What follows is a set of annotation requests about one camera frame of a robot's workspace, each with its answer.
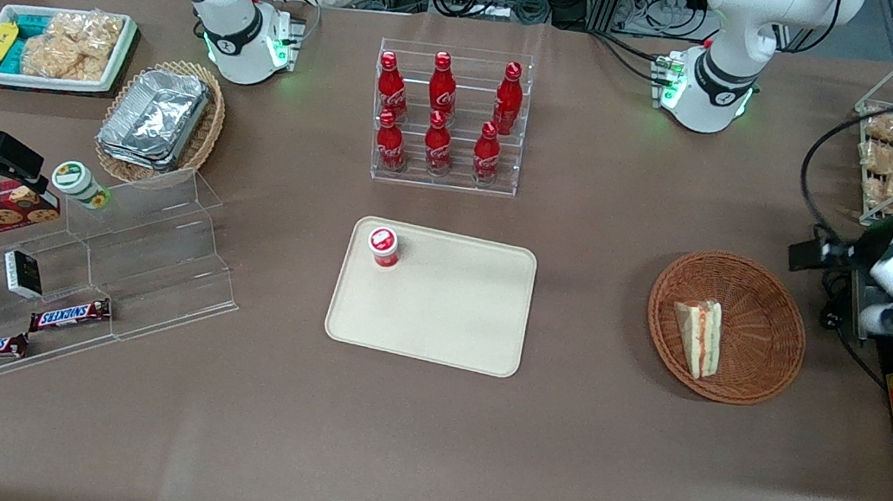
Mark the triangle sandwich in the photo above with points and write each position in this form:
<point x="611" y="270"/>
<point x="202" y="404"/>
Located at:
<point x="700" y="337"/>

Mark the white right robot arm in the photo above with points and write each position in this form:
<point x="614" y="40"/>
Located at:
<point x="221" y="18"/>

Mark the oval wicker basket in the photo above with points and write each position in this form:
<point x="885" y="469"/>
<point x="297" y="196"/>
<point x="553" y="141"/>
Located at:
<point x="208" y="130"/>

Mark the round brown wicker basket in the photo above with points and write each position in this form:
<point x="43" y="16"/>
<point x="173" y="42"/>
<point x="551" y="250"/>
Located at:
<point x="763" y="330"/>

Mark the beige plastic tray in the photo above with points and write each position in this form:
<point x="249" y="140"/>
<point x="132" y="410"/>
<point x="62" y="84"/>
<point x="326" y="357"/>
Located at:
<point x="447" y="312"/>

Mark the green lid yogurt cup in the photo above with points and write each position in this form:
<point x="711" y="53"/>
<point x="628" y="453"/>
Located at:
<point x="76" y="181"/>

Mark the small black box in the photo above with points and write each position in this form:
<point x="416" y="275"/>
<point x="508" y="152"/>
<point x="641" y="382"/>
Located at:
<point x="24" y="274"/>

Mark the teal snack package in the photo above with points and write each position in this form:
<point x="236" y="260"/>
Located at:
<point x="28" y="27"/>

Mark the bagged rice crackers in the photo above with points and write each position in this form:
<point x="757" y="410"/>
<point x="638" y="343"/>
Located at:
<point x="73" y="45"/>

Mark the stack of foil containers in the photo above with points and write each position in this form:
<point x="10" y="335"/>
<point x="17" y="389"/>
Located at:
<point x="155" y="118"/>

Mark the wrapped bread pack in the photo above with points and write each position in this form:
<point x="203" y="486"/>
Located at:
<point x="887" y="192"/>
<point x="887" y="127"/>
<point x="886" y="158"/>

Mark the black plug block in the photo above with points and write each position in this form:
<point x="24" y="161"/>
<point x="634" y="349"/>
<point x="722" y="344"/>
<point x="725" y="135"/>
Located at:
<point x="817" y="255"/>

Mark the clear acrylic step stand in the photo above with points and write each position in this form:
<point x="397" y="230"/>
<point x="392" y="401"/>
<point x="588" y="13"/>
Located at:
<point x="148" y="261"/>

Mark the red cola bottle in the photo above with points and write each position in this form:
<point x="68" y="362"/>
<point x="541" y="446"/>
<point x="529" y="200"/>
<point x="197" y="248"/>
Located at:
<point x="437" y="149"/>
<point x="390" y="146"/>
<point x="486" y="158"/>
<point x="390" y="90"/>
<point x="507" y="102"/>
<point x="442" y="88"/>

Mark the small red yogurt cup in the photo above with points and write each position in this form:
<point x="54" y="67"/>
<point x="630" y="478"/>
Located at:
<point x="383" y="245"/>

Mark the clear acrylic bottle rack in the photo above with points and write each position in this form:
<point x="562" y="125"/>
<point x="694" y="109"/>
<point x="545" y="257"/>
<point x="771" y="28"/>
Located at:
<point x="444" y="176"/>

